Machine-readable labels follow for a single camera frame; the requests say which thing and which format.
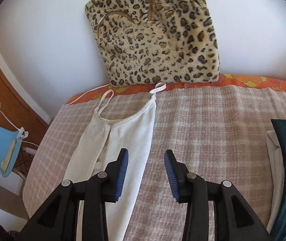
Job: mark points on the wooden furniture panel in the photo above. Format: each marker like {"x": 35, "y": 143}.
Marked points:
{"x": 20, "y": 113}

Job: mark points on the pink plaid blanket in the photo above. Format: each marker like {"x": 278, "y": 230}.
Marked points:
{"x": 218, "y": 132}

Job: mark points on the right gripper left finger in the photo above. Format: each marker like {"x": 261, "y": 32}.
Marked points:
{"x": 57, "y": 217}

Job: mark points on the cream folded garment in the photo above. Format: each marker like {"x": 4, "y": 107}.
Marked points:
{"x": 277, "y": 170}

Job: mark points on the leopard print fuzzy bag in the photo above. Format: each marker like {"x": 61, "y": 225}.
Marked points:
{"x": 153, "y": 41}

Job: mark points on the white camisole top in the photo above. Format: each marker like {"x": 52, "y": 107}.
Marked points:
{"x": 100, "y": 144}

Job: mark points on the light blue chair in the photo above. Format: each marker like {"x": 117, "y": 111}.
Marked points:
{"x": 10, "y": 145}

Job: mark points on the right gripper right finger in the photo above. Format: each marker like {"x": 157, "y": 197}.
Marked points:
{"x": 234, "y": 217}

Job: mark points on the orange floral bed sheet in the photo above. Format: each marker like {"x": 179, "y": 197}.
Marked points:
{"x": 246, "y": 81}

